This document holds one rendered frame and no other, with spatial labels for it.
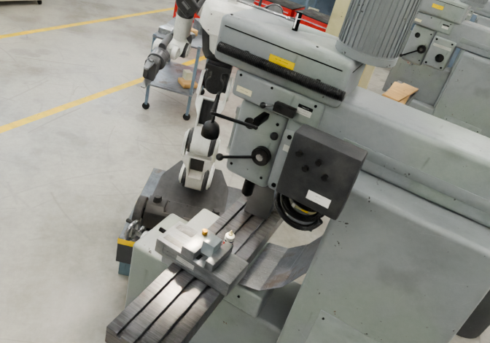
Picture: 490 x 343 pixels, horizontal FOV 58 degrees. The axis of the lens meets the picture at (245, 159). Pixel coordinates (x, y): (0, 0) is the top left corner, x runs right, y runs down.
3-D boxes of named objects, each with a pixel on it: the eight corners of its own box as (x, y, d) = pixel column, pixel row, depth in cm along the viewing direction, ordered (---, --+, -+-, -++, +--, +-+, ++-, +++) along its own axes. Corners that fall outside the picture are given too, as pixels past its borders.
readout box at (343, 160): (272, 193, 130) (292, 132, 120) (284, 180, 138) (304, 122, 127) (334, 224, 125) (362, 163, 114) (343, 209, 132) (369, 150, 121)
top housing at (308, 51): (210, 58, 152) (219, 12, 143) (244, 46, 173) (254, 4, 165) (336, 111, 138) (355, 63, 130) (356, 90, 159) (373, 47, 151)
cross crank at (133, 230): (117, 240, 226) (119, 223, 220) (132, 229, 236) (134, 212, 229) (141, 255, 221) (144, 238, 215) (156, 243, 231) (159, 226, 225)
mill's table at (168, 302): (103, 341, 148) (106, 325, 144) (259, 185, 249) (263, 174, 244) (159, 379, 141) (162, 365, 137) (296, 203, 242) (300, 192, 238)
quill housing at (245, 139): (222, 171, 172) (240, 97, 155) (245, 151, 188) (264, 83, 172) (264, 192, 166) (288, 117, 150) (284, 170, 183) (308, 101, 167)
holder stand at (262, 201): (243, 211, 212) (253, 177, 202) (257, 188, 231) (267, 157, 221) (267, 220, 210) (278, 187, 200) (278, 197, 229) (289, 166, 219)
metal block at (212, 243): (200, 252, 170) (203, 240, 167) (208, 244, 175) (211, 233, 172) (211, 258, 169) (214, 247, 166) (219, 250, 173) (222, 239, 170)
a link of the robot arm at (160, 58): (138, 77, 203) (148, 64, 212) (157, 85, 203) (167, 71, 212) (141, 55, 194) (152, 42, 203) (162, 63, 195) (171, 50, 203)
